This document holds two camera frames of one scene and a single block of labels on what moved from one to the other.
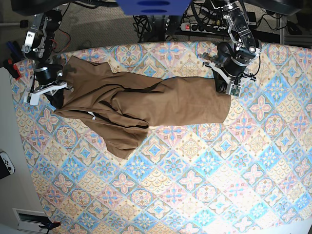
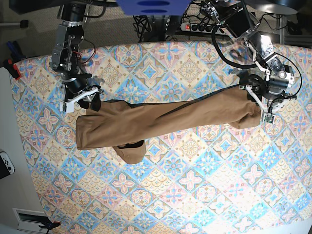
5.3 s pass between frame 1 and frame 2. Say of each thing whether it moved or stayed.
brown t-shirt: moved
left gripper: moved
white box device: stayed
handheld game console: stayed
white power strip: stayed
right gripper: moved
